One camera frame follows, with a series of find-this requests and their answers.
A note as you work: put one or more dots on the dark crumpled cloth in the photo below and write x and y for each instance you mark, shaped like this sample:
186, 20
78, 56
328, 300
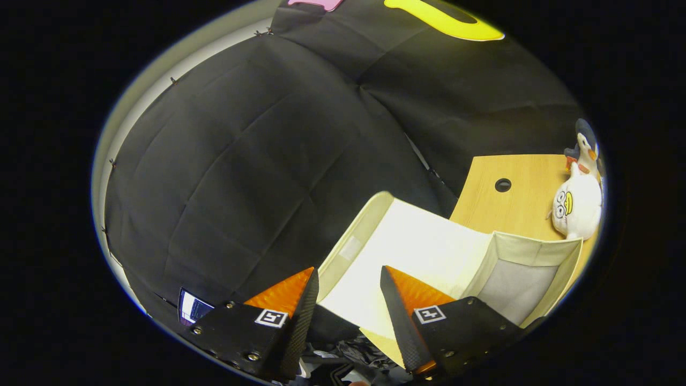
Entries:
348, 351

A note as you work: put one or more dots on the white duck plush toy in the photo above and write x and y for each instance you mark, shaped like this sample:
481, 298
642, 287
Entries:
581, 206

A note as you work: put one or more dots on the grey fabric storage box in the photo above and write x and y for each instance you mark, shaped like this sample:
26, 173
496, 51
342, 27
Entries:
429, 252

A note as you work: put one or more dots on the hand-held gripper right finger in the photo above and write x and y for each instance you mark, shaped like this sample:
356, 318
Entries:
402, 327

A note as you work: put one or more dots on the grey penguin plush toy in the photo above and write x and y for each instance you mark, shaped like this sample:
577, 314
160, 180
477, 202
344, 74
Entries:
585, 142

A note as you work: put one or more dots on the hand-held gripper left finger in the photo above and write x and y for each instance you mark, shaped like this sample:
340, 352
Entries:
300, 332

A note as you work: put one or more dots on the computer monitor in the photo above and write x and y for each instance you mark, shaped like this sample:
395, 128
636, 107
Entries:
190, 308

